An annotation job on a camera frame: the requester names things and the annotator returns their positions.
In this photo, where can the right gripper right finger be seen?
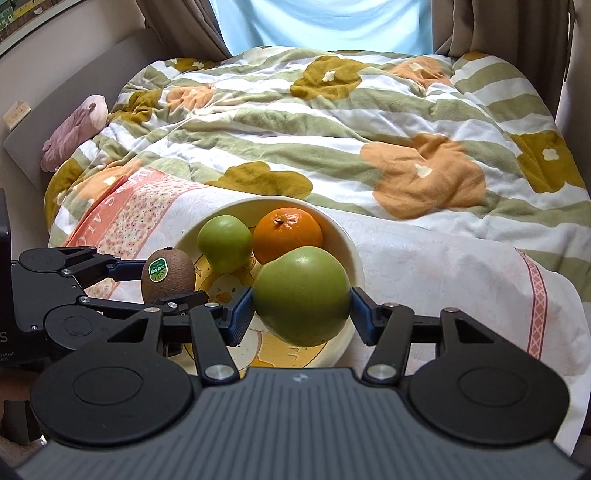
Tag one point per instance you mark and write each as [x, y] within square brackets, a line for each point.
[388, 328]

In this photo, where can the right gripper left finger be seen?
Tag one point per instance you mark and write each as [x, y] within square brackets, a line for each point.
[215, 328]

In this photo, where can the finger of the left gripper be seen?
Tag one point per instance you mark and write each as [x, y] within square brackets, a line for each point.
[110, 314]
[56, 271]

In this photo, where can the kiwi with sticker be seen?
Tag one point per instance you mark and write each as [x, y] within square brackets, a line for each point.
[166, 272]

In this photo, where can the green apple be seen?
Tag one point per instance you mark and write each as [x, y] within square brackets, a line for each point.
[303, 297]
[226, 243]

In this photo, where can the green apple front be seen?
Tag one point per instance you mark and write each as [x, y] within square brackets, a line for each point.
[303, 297]

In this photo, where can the large orange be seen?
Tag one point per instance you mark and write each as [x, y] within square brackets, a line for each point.
[283, 230]

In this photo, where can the pink plush toy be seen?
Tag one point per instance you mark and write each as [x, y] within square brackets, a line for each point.
[88, 119]

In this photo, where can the pink floral towel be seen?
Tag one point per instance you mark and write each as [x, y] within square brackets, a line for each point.
[539, 310]

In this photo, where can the floral striped duvet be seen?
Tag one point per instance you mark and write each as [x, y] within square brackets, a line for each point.
[464, 146]

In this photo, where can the brown curtain left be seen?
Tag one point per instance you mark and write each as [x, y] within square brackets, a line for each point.
[187, 28]

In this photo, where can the brown curtain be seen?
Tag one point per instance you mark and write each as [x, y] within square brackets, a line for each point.
[533, 35]
[187, 28]

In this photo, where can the light blue window cloth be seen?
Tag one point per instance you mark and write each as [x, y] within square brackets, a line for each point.
[399, 26]

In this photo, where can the brown curtain right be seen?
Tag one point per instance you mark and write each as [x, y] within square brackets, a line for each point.
[533, 35]

